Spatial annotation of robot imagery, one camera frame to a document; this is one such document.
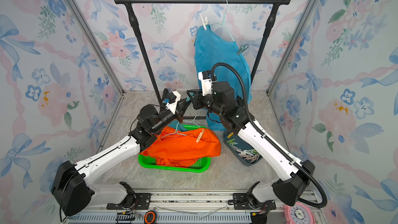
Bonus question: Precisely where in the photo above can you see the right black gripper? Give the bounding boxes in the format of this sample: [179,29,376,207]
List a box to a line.
[188,88,226,118]

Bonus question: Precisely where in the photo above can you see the beige clothespin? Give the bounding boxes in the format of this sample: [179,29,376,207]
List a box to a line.
[196,129,205,143]

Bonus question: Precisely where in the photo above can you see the orange t-shirt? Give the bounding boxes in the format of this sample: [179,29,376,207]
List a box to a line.
[140,128,221,168]

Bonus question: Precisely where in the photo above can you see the teal t-shirt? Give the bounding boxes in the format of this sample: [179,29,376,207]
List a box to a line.
[194,25,251,131]

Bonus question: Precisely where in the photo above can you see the teal clothespin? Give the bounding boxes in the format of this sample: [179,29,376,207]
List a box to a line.
[237,44,249,56]

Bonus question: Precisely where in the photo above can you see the dark teal clothespin bin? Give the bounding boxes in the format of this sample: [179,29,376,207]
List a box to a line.
[223,130,262,167]

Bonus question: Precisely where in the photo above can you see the white clothespin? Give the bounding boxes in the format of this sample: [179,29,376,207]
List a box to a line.
[199,13,208,30]

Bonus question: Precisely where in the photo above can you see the light teal wire hanger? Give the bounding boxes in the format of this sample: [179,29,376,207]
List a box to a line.
[209,0,238,51]

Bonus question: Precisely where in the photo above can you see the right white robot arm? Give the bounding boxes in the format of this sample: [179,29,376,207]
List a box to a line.
[187,79,327,209]

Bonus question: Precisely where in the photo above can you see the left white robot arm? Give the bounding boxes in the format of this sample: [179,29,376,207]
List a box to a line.
[51,98,191,219]

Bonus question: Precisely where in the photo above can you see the green plastic tray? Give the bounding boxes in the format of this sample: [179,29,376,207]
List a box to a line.
[138,125,221,173]

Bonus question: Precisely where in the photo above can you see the black clothes rack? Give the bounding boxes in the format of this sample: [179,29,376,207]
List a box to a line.
[114,0,291,104]

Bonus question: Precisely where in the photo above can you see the pink round object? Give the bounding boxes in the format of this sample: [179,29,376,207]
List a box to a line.
[283,203,315,224]

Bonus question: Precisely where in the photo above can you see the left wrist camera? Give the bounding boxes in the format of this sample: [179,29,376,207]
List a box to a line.
[162,88,181,114]

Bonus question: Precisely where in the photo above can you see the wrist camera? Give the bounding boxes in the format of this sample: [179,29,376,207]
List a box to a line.
[198,71,213,96]
[162,88,181,114]

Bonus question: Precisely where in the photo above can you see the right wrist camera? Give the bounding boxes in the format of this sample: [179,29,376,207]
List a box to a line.
[198,71,213,96]

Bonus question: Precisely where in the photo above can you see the black corrugated cable hose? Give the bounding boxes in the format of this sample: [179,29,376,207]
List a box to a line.
[210,62,329,208]

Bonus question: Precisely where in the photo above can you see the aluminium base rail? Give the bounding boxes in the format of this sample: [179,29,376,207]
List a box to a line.
[58,189,324,224]

